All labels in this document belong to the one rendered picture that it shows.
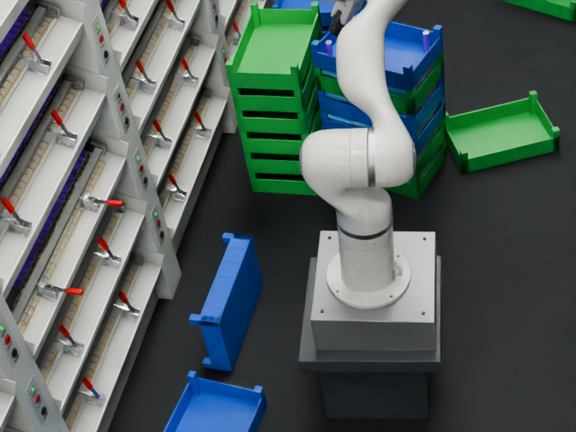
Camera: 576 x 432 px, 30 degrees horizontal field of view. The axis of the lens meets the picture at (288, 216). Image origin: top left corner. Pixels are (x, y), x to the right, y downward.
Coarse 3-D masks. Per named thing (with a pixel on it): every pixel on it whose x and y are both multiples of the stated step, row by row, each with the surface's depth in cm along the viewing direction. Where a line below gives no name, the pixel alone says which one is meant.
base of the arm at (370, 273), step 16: (352, 240) 225; (368, 240) 224; (384, 240) 226; (336, 256) 245; (352, 256) 229; (368, 256) 228; (384, 256) 229; (400, 256) 243; (336, 272) 242; (352, 272) 233; (368, 272) 231; (384, 272) 233; (400, 272) 236; (336, 288) 238; (352, 288) 237; (368, 288) 235; (384, 288) 237; (400, 288) 237; (352, 304) 235; (368, 304) 234; (384, 304) 234
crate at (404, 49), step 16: (400, 32) 297; (416, 32) 294; (432, 32) 291; (320, 48) 292; (400, 48) 296; (416, 48) 295; (432, 48) 287; (320, 64) 294; (400, 64) 291; (416, 64) 290; (400, 80) 282; (416, 80) 283
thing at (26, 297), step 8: (96, 152) 254; (88, 160) 252; (96, 160) 252; (88, 168) 250; (88, 176) 249; (80, 184) 247; (88, 184) 249; (80, 192) 245; (72, 200) 243; (64, 208) 241; (72, 208) 242; (64, 216) 240; (64, 224) 238; (56, 232) 236; (56, 240) 235; (48, 248) 233; (56, 248) 235; (40, 256) 231; (48, 256) 232; (40, 264) 230; (56, 264) 233; (40, 272) 229; (32, 280) 227; (48, 280) 229; (32, 288) 225; (24, 296) 224; (16, 304) 222; (24, 304) 222; (16, 312) 221; (24, 312) 223; (16, 320) 220; (24, 328) 221
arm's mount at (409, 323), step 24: (336, 240) 250; (408, 240) 248; (432, 240) 247; (432, 264) 242; (408, 288) 238; (432, 288) 237; (312, 312) 235; (336, 312) 235; (360, 312) 234; (384, 312) 234; (408, 312) 233; (432, 312) 232; (336, 336) 237; (360, 336) 236; (384, 336) 235; (408, 336) 235; (432, 336) 234
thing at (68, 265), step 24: (96, 144) 255; (120, 144) 255; (120, 168) 256; (96, 192) 249; (96, 216) 245; (48, 240) 237; (72, 240) 239; (72, 264) 235; (24, 288) 228; (48, 312) 225; (24, 336) 220
